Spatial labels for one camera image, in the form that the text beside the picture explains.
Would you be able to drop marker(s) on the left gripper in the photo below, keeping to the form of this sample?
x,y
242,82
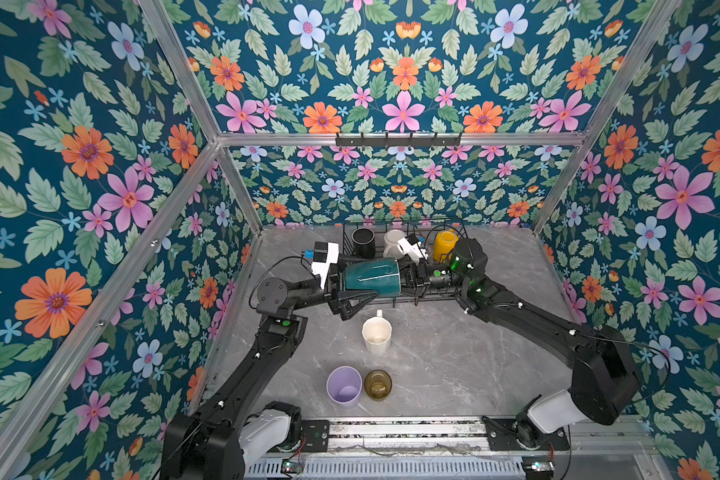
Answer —
x,y
337,303

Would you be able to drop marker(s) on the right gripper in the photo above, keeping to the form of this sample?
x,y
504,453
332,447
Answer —
x,y
419,279

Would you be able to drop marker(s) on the cream mug green handle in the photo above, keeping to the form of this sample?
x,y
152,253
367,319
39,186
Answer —
x,y
380,275

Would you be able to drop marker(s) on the yellow mug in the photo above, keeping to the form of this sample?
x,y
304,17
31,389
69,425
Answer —
x,y
444,243

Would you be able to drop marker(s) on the red interior white mug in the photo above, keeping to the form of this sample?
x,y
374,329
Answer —
x,y
391,241

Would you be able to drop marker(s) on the black mug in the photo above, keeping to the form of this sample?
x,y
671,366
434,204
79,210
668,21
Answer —
x,y
363,243

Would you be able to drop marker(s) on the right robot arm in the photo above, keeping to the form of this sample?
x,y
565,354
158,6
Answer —
x,y
604,377

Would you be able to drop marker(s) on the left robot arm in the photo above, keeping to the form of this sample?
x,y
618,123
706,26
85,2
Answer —
x,y
223,439

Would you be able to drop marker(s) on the lilac plastic cup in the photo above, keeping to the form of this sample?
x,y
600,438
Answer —
x,y
344,386

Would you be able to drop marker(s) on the olive green glass cup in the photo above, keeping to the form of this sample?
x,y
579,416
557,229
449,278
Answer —
x,y
378,385

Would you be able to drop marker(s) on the black wire dish rack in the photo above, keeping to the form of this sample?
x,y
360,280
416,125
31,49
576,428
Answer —
x,y
372,228

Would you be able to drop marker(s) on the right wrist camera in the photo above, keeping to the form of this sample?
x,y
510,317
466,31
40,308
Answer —
x,y
412,248

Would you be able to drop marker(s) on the cream mug with handle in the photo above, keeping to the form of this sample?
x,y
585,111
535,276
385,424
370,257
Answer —
x,y
376,333

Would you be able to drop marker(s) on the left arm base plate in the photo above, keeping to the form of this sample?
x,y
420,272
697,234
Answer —
x,y
311,437

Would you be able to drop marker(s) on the black wall hook rail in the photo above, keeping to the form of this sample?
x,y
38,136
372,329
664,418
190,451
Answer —
x,y
386,140

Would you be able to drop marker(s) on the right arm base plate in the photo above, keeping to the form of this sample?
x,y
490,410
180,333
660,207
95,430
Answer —
x,y
509,434

